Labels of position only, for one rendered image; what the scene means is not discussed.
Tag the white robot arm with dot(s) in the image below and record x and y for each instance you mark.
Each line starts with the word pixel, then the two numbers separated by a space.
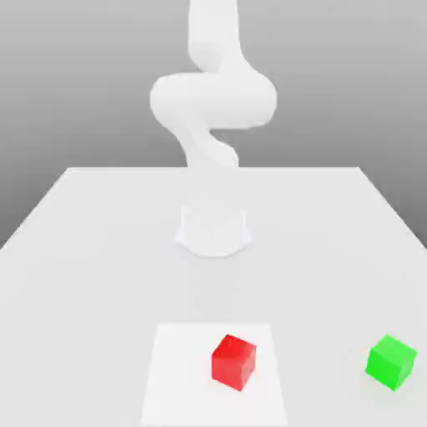
pixel 213 100

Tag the small red cube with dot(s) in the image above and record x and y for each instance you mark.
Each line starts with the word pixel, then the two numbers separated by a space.
pixel 233 363

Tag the small green cube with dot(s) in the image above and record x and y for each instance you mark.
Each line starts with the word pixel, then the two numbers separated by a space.
pixel 390 363

